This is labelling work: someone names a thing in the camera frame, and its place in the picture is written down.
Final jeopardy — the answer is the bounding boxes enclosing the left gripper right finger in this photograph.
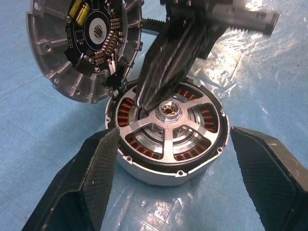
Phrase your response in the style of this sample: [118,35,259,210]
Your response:
[230,126,308,231]

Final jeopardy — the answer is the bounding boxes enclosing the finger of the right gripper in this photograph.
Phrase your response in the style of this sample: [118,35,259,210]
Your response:
[137,20,191,111]
[154,26,205,106]

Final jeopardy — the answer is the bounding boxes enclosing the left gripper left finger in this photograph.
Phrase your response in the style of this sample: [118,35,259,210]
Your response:
[21,127,121,231]

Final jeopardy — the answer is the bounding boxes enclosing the motor stator housing copper windings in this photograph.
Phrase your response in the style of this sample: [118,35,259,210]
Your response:
[105,78,231,187]

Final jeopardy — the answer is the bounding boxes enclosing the motor end cover circuit board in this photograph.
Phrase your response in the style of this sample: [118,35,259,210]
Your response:
[26,0,145,104]

